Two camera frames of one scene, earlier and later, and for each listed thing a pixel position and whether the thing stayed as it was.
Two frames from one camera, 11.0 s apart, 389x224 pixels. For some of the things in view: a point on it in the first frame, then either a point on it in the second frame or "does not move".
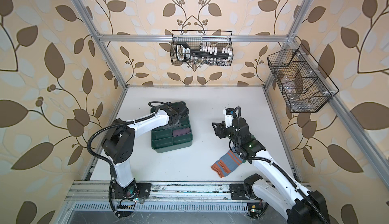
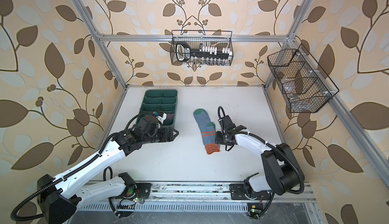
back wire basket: x=204 y=47 does not move
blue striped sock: x=227 y=163 -> x=208 y=131
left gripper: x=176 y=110 -> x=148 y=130
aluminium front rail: x=101 y=191 does not move
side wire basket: x=305 y=87 does not move
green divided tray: x=162 y=139 -> x=155 y=100
